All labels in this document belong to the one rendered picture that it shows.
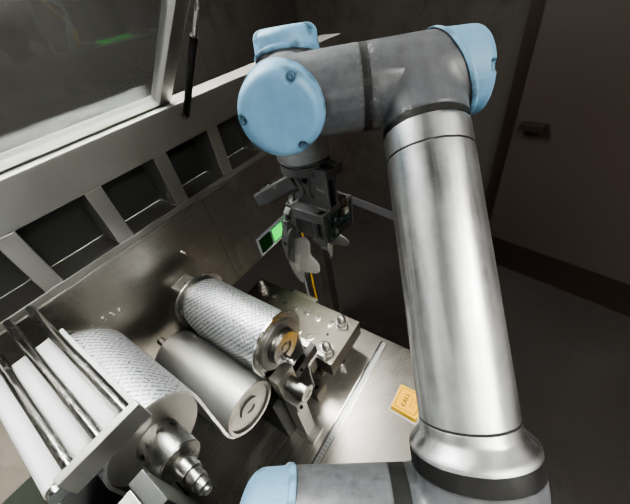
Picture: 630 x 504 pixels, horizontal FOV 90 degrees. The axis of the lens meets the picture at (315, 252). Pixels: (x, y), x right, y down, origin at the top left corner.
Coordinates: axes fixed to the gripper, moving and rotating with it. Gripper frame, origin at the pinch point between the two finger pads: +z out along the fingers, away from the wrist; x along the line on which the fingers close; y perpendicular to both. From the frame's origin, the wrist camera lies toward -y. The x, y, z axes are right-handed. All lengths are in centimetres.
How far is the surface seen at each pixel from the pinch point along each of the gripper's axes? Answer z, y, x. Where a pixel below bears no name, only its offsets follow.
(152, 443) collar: 8.1, -1.8, -34.9
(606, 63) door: -1, 26, 170
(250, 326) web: 12.1, -9.2, -11.6
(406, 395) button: 50, 14, 12
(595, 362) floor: 137, 70, 130
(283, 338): 15.0, -3.4, -8.7
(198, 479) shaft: 10.4, 6.0, -33.5
